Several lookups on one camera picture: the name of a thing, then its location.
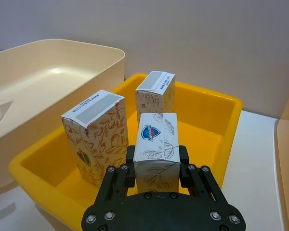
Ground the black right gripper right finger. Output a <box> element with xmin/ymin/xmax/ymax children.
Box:
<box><xmin>179</xmin><ymin>145</ymin><xmax>229</xmax><ymax>210</ymax></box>

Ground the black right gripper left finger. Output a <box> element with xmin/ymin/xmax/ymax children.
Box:
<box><xmin>93</xmin><ymin>145</ymin><xmax>137</xmax><ymax>210</ymax></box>

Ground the white carton with blue logo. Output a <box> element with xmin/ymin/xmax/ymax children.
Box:
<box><xmin>133</xmin><ymin>112</ymin><xmax>180</xmax><ymax>194</ymax></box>

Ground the white carton with orange leaves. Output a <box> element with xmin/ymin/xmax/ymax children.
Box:
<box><xmin>61</xmin><ymin>90</ymin><xmax>130</xmax><ymax>189</ymax></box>

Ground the yellow plastic bin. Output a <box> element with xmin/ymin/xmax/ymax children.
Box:
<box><xmin>7</xmin><ymin>73</ymin><xmax>243</xmax><ymax>231</ymax></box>

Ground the white carton with grey leaves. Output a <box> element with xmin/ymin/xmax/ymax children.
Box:
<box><xmin>135</xmin><ymin>71</ymin><xmax>176</xmax><ymax>130</ymax></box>

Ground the cream plastic bin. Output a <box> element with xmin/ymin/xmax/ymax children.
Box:
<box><xmin>0</xmin><ymin>38</ymin><xmax>125</xmax><ymax>193</ymax></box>

